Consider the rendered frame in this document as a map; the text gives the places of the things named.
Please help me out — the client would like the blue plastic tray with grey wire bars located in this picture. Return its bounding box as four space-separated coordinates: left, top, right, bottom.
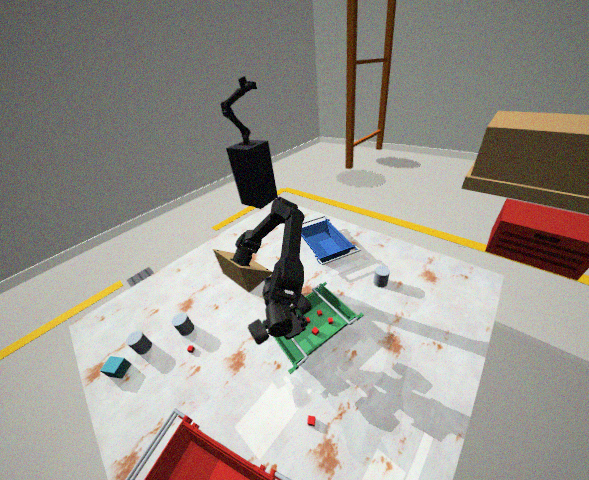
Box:
301 216 361 265

